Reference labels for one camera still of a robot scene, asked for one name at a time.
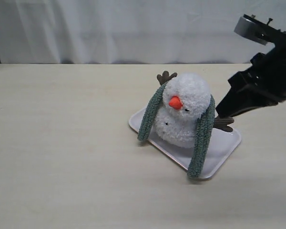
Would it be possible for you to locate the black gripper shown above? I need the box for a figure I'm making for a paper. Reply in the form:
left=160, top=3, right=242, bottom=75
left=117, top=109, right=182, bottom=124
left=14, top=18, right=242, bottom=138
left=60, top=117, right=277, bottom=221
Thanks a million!
left=216, top=46, right=286, bottom=118

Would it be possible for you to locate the green knitted scarf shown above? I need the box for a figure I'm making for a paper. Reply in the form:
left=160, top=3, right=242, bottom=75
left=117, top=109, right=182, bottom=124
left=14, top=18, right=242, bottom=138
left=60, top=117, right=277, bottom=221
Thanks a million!
left=137, top=84, right=215, bottom=178

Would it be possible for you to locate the white plastic tray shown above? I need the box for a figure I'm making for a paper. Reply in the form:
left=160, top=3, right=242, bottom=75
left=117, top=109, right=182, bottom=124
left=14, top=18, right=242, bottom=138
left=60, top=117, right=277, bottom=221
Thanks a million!
left=128, top=109, right=242, bottom=180

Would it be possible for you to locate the white plush snowman green scarf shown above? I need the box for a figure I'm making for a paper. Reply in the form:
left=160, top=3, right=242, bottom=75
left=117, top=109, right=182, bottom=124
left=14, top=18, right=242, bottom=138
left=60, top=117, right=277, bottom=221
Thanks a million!
left=153, top=70, right=235, bottom=149

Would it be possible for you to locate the white curtain backdrop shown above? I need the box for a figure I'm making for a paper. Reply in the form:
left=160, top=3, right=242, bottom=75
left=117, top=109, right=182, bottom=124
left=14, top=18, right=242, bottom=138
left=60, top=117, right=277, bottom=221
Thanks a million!
left=0, top=0, right=286, bottom=64

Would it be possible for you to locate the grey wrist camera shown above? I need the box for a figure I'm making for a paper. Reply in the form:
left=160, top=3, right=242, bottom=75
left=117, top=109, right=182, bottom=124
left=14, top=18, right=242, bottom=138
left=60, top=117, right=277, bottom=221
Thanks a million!
left=234, top=14, right=286, bottom=46

